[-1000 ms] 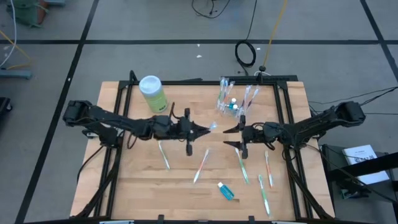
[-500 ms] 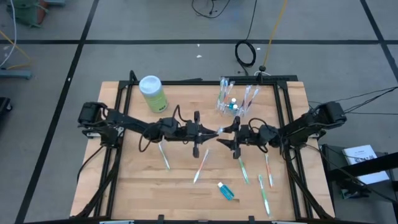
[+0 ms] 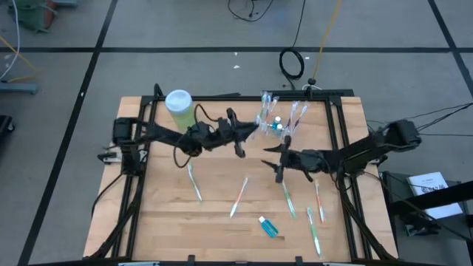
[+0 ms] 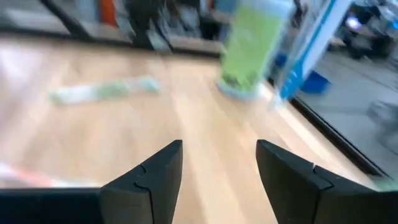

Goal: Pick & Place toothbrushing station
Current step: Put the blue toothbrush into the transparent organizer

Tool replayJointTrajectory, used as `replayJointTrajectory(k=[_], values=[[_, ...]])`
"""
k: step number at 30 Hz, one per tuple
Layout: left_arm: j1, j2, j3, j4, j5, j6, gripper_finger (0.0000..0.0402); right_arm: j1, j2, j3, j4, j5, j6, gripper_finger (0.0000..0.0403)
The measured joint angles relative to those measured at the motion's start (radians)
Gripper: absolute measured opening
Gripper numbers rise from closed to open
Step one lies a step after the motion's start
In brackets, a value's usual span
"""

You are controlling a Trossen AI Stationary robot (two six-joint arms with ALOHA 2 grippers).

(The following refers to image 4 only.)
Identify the green wipes canister white lid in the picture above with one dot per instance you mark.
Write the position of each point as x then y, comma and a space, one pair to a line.
248, 46

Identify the green toothbrush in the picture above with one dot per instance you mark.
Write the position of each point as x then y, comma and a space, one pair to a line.
105, 90

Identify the storage rack with orange bins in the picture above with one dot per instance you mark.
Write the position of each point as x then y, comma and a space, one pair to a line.
109, 12

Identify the packaged toothbrushes bundle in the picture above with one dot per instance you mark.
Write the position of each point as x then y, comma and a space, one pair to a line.
311, 46

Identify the blue plastic floor bin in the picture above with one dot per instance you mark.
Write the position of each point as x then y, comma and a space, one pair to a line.
314, 83
280, 59

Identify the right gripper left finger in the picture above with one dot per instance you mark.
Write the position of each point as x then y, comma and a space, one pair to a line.
149, 193

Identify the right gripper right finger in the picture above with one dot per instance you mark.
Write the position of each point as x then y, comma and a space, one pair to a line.
295, 193

